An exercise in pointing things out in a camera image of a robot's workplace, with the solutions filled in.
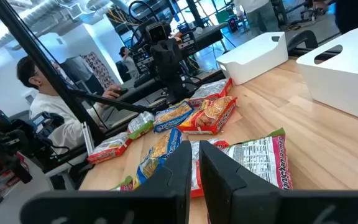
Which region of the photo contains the white plastic bin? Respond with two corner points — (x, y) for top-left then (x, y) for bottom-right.
(215, 31), (289, 86)
(296, 25), (358, 125)

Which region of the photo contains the patterned fabric panel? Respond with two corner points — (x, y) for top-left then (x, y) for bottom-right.
(81, 51), (117, 90)

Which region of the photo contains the red Maruchan ramen pack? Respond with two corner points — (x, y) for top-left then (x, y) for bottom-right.
(177, 95), (239, 136)
(188, 77), (234, 107)
(190, 138), (230, 199)
(86, 131), (133, 165)

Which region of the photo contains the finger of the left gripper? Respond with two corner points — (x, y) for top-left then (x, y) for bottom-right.
(165, 76), (178, 102)
(176, 74), (190, 100)

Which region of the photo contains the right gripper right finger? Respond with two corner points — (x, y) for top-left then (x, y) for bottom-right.
(199, 139), (358, 224)

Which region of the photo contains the black office chair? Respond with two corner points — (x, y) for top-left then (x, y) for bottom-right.
(286, 29), (319, 55)

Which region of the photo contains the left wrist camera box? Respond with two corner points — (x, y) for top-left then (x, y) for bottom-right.
(144, 21), (172, 44)

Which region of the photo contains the silver ventilation duct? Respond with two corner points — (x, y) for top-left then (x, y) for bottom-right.
(0, 0), (83, 57)

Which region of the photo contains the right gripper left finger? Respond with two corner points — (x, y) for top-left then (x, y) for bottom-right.
(19, 140), (193, 224)

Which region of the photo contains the blue Maruchan ramen pack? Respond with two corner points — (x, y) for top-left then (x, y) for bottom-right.
(152, 99), (195, 134)
(134, 128), (183, 189)

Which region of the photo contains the black desk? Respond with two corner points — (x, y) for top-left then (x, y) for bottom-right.
(103, 68), (226, 131)

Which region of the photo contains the black aluminium rig frame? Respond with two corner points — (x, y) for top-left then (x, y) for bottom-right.
(0, 0), (150, 147)

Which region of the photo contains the person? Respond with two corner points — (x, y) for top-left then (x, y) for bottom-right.
(16, 55), (122, 155)
(118, 45), (140, 80)
(314, 0), (358, 35)
(233, 0), (281, 35)

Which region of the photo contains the pink green Maruchan ramen pack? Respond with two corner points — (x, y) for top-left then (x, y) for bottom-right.
(221, 127), (293, 190)
(112, 175), (135, 192)
(127, 111), (155, 140)

